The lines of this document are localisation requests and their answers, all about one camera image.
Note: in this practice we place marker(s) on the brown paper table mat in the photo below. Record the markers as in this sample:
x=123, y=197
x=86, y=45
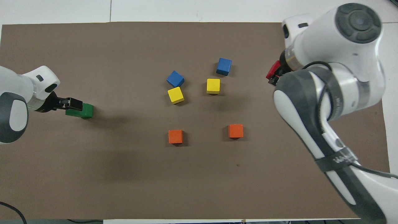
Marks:
x=124, y=174

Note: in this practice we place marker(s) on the red wooden cube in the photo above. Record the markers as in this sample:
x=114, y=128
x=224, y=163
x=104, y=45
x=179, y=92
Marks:
x=273, y=70

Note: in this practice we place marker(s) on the orange wooden cube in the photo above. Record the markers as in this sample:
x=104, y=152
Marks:
x=235, y=131
x=175, y=136

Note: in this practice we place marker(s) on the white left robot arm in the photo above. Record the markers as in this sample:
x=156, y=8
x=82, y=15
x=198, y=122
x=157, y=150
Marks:
x=15, y=84

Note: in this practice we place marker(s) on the yellow wooden cube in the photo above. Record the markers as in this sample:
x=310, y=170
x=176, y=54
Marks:
x=175, y=95
x=213, y=86

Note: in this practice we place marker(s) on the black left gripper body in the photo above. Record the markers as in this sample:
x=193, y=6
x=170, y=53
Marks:
x=53, y=102

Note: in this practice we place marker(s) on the blue wooden cube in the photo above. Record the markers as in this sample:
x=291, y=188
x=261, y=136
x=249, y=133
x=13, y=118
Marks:
x=175, y=78
x=224, y=66

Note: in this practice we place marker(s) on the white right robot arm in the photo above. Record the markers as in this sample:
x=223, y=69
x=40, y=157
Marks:
x=326, y=37

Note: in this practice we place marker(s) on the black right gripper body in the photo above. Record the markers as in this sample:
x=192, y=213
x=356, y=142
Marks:
x=283, y=65

